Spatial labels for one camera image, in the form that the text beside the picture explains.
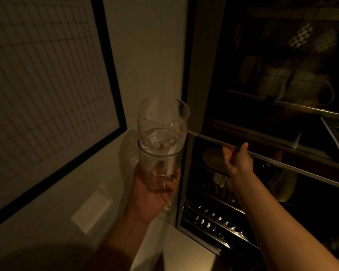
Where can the glass kettle with cream base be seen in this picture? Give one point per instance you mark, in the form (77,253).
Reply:
(285,183)

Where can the person's right hand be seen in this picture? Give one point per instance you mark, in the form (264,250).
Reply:
(240,162)

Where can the person's right forearm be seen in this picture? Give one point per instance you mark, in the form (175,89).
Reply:
(277,228)

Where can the black framed grid board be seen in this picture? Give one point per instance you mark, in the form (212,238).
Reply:
(45,81)

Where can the cream round kettle lid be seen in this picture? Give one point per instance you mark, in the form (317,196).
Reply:
(212,159)

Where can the tall clear drinking glass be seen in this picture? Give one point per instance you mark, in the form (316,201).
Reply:
(158,166)

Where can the short clear drinking glass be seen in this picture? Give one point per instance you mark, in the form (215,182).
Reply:
(164,124)

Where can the person's left forearm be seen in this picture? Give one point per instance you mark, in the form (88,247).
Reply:
(115,245)

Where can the row of glossy small dishes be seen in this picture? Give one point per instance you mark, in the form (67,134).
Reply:
(212,222)

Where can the person's left hand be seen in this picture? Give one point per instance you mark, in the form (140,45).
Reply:
(147,203)

